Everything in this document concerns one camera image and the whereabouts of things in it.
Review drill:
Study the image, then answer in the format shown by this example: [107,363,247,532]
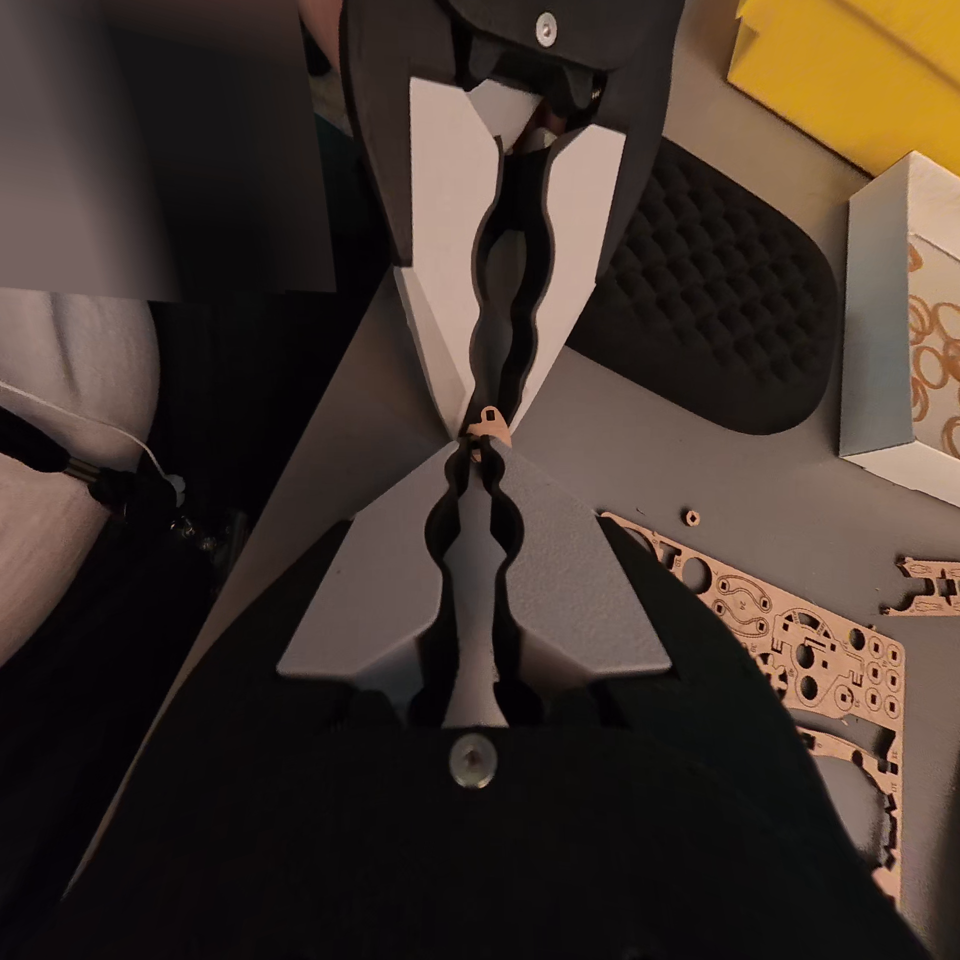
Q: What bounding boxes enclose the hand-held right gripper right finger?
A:
[472,442,674,729]

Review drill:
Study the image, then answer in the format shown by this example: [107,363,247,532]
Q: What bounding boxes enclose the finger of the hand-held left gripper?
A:
[393,75,543,440]
[506,123,629,436]

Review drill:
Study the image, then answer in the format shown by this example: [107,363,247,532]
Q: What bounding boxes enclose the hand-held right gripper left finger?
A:
[276,438,470,729]

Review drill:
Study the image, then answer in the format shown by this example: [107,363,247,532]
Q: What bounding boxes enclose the small wooden model part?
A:
[459,405,516,463]

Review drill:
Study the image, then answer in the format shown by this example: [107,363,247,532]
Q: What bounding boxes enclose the laser-cut wooden parts sheet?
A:
[600,511,909,901]

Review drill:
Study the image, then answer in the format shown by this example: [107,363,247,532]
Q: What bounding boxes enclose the loose wooden model piece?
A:
[881,555,960,618]

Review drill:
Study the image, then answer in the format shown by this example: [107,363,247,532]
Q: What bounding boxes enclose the black quilted foam pad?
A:
[566,138,840,436]

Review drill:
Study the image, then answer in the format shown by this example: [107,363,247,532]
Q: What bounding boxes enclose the yellow box stack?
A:
[726,0,960,179]

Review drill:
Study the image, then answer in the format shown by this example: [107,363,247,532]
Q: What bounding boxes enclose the person's white shirt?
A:
[0,288,185,669]

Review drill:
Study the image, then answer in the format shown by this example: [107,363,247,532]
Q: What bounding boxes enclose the thin white string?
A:
[0,381,187,496]

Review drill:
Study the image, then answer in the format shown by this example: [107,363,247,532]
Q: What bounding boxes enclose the white box with ring print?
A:
[838,150,960,492]

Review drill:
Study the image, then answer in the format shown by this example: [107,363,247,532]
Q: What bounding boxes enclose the black drawstring cord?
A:
[0,405,185,530]

